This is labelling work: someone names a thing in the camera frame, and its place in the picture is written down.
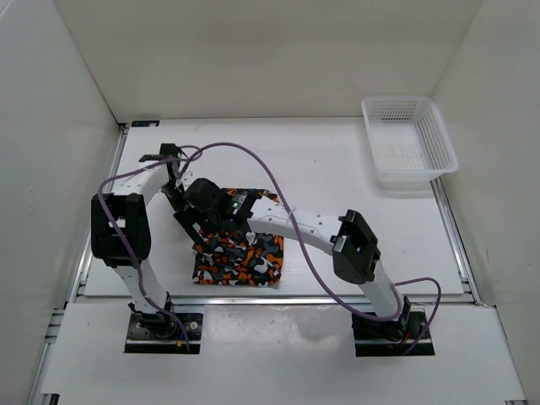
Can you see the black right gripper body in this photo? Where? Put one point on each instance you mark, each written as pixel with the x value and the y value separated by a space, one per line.
pixel 190 215

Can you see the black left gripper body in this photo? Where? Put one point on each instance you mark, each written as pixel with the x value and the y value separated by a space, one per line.
pixel 174 195

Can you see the orange camouflage shorts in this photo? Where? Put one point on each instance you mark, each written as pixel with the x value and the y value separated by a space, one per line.
pixel 239 258

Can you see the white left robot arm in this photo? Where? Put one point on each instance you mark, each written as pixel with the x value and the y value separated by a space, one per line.
pixel 120 231

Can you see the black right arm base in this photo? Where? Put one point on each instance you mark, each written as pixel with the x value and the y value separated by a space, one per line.
pixel 376 339

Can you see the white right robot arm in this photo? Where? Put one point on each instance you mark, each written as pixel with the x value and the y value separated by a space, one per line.
pixel 347 239

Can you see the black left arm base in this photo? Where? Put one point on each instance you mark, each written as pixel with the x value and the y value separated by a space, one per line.
pixel 156 333

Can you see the white plastic mesh basket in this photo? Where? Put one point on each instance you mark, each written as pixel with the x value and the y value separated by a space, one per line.
pixel 408 140

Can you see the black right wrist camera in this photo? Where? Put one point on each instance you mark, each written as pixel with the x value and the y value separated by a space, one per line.
pixel 204 195

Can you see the aluminium front rail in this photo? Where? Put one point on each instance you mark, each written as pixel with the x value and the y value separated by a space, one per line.
pixel 463 299

